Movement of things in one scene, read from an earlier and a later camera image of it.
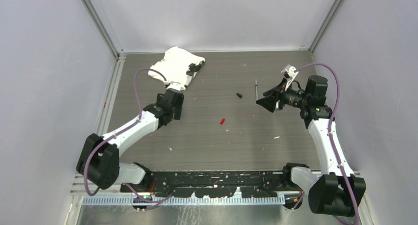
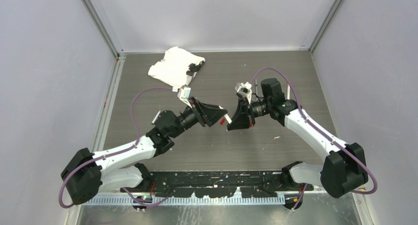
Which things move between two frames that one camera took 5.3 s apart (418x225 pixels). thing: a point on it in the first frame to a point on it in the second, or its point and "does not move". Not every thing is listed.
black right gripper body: x=280 y=95 to x=248 y=111
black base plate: x=214 y=184 does not move
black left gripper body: x=177 y=112 to x=198 y=112
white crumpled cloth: x=178 y=66 does not move
